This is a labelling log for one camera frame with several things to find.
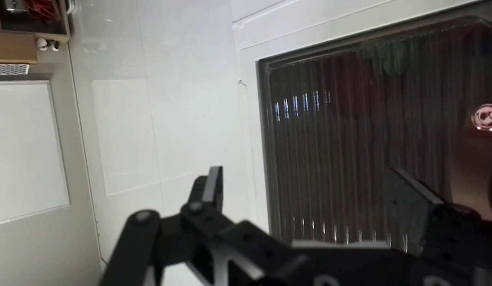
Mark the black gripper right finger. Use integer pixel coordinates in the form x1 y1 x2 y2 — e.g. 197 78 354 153
385 167 492 286

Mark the dark ribbed cabinet door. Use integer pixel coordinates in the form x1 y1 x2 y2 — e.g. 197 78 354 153
257 13 492 251

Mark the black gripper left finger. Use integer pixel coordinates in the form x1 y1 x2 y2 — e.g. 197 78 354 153
97 164 274 286

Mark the white framed wall board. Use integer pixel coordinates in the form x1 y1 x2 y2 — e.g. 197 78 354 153
0 78 73 229

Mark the wooden storage shelf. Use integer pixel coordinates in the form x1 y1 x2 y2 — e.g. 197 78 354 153
0 0 73 66

